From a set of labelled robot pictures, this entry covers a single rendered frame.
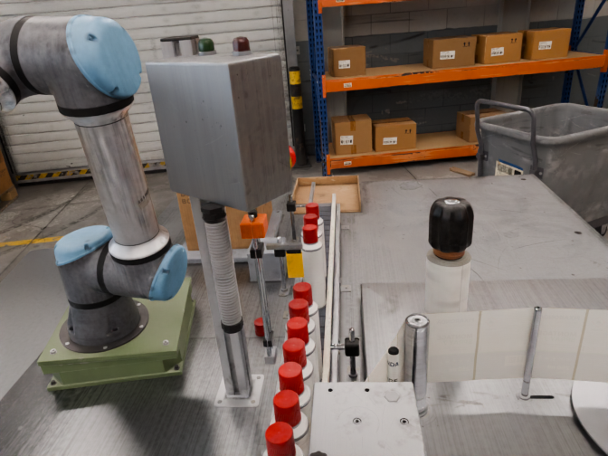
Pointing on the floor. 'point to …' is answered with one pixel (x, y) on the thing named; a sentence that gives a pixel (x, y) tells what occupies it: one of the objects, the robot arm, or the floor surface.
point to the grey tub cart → (551, 152)
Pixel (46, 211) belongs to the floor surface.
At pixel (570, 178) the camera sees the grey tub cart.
